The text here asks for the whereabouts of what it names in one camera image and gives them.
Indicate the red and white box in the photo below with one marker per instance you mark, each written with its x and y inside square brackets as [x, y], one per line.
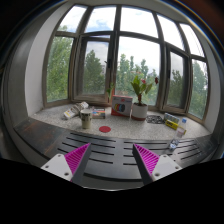
[121, 105]

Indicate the dark slatted radiator cover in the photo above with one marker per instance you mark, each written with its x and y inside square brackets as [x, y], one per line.
[110, 158]

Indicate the black patterned flat object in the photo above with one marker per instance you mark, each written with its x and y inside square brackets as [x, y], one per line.
[154, 119]

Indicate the yellow box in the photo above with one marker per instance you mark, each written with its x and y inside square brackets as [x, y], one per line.
[171, 124]

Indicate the white paper cup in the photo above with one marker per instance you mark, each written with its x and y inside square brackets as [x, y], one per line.
[86, 118]

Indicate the red round coaster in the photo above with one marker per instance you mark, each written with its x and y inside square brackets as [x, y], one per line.
[105, 129]

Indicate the light green pack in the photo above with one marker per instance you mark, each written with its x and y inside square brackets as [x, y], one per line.
[170, 117]

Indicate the green plant with red flowers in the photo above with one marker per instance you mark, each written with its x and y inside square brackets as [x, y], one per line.
[140, 87]

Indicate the clear plastic water bottle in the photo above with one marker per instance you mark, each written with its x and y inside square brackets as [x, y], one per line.
[180, 132]

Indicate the bay window frame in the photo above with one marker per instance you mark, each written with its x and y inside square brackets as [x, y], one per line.
[95, 52]

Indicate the white flower pot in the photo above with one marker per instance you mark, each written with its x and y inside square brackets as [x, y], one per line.
[139, 112]

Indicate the small colourful box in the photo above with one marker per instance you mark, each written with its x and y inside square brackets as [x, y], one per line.
[98, 113]

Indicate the rolled newspaper bundle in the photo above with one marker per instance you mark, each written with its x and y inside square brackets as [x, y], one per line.
[75, 110]

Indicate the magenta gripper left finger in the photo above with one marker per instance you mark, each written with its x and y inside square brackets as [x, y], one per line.
[70, 166]

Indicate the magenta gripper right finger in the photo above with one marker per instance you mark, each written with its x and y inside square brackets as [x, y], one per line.
[152, 166]

